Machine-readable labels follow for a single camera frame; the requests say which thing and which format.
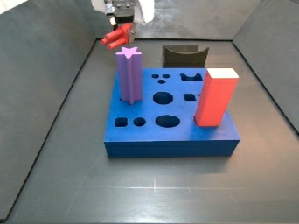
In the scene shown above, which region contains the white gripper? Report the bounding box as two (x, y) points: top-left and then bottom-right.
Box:
(91, 0), (155, 25)

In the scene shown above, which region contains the black curved fixture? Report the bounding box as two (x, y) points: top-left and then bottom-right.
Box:
(163, 45), (210, 68)

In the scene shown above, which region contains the purple star peg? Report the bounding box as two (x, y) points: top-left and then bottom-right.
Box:
(116, 47), (143, 104)

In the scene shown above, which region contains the red rectangular peg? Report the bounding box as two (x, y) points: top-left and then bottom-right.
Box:
(195, 68), (239, 127)

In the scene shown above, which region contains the blue shape sorter block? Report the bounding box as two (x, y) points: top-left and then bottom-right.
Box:
(104, 68), (240, 158)

